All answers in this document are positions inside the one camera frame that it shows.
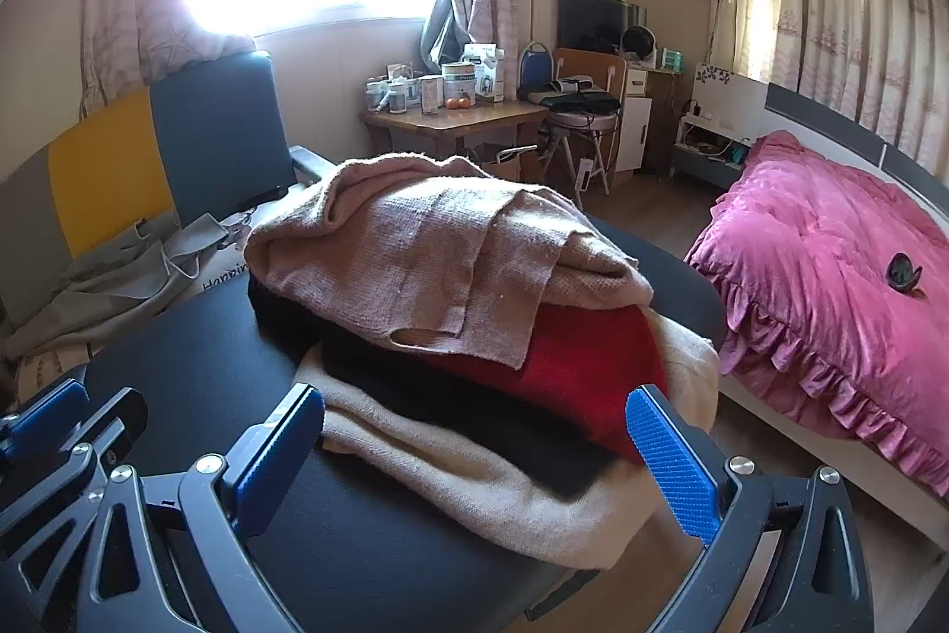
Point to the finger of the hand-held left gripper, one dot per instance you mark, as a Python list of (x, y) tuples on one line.
[(41, 414), (111, 414)]

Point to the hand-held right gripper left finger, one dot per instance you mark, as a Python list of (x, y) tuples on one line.
[(270, 462)]

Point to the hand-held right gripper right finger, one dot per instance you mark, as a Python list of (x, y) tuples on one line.
[(675, 462)]

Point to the pink knit sweater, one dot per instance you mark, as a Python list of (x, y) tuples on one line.
[(415, 247)]

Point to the red knit sweater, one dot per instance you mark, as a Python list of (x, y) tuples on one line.
[(586, 366)]

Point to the black garment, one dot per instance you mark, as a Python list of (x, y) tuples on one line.
[(519, 433)]

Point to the beige knit sweater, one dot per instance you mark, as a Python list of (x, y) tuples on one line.
[(519, 514)]

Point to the pink bed blanket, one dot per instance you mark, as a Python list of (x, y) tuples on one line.
[(815, 255)]

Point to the grey yellow blue sofa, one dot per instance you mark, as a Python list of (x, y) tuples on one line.
[(104, 158)]

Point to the small black object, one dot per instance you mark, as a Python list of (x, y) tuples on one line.
[(902, 272)]

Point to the white power strip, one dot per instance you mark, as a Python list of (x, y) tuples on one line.
[(583, 177)]

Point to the bedside shelf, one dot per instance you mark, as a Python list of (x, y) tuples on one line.
[(704, 158)]

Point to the white cabinet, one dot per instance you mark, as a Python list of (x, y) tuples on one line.
[(634, 121)]

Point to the white round stool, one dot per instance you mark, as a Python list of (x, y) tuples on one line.
[(582, 121)]

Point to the black bag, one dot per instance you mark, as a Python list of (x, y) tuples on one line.
[(582, 99)]

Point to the wooden desk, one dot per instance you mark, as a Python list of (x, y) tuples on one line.
[(460, 121)]

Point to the group of small bottles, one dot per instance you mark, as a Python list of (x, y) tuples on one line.
[(397, 93)]

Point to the teal box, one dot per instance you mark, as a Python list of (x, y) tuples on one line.
[(673, 59)]

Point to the wooden chair back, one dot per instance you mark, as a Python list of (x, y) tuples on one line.
[(589, 63)]

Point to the small round fan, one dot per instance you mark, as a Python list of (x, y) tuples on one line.
[(637, 46)]

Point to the blue chair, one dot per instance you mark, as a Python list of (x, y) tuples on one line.
[(535, 68)]

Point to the white tin can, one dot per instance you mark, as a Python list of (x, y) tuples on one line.
[(458, 80)]

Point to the white carton box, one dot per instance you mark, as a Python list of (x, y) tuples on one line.
[(487, 69)]

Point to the black monitor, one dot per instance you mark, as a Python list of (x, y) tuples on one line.
[(593, 17)]

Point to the dark grey hanging cloth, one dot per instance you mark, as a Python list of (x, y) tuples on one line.
[(440, 32)]

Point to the white bed frame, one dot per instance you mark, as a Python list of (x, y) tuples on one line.
[(830, 137)]

